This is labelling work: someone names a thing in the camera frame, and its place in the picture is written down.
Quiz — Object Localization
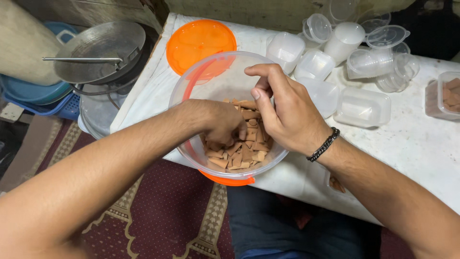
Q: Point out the pile of brown snack pieces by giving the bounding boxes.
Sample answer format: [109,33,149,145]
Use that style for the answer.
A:
[199,98,274,171]

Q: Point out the black braided bracelet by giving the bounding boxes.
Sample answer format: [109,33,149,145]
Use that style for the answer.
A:
[306,127,340,163]

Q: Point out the metal pan with long handle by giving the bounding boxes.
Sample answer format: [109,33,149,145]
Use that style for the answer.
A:
[42,21,146,85]

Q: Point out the blue plastic crate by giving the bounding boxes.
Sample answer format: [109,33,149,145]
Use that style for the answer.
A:
[2,91,81,121]

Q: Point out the maroon patterned carpet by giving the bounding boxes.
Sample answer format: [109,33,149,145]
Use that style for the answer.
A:
[0,115,417,259]

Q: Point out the clear bucket with orange base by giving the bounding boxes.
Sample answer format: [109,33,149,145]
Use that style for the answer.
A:
[168,51,290,187]

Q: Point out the pile of empty clear containers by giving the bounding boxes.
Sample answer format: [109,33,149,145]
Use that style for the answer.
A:
[265,0,421,129]

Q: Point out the white table cloth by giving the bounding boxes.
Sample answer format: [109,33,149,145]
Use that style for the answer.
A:
[109,12,460,226]

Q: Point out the round orange plastic lid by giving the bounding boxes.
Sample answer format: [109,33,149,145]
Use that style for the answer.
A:
[166,19,237,76]

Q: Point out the person's right hand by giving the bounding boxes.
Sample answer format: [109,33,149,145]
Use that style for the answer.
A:
[244,64,335,156]

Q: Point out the person's blue jeans legs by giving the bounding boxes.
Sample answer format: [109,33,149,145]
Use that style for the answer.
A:
[226,185,382,259]

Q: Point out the person's left hand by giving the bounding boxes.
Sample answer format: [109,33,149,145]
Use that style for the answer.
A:
[189,100,248,148]

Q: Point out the clear container filled with snacks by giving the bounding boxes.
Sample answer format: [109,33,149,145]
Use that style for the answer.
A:
[425,71,460,121]
[325,172,346,194]

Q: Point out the blue plastic basin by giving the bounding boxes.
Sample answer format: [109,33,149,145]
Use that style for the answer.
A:
[0,74,72,106]

